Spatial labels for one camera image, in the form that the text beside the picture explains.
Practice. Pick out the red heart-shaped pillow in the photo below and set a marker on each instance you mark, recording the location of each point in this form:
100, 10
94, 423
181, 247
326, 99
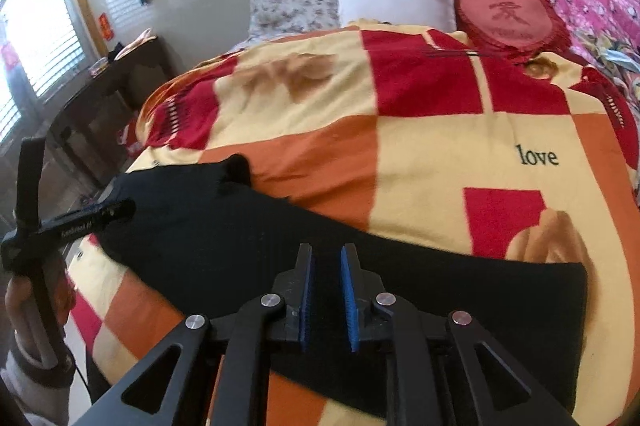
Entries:
505, 15

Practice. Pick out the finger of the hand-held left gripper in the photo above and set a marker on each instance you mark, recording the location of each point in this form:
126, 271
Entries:
85, 222

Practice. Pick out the dark wooden desk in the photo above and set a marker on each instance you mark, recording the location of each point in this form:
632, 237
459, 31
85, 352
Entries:
115, 85

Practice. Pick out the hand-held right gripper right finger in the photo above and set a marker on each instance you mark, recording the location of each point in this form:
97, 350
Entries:
350, 306

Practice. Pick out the black pants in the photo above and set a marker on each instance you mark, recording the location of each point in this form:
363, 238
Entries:
210, 236

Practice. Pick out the person's left hand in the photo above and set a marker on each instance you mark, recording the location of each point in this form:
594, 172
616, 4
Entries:
22, 306

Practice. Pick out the pink printed quilt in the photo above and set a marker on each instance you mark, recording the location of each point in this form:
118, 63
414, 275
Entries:
585, 0

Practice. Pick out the window with blinds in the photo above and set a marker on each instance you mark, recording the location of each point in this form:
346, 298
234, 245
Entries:
40, 40

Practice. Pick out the red orange checkered blanket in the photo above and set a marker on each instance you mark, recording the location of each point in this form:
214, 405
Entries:
425, 145

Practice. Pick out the red wall sticker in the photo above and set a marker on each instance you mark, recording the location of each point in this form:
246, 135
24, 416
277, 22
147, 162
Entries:
106, 26

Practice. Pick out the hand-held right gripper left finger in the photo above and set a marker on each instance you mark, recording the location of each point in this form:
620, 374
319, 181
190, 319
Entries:
306, 306

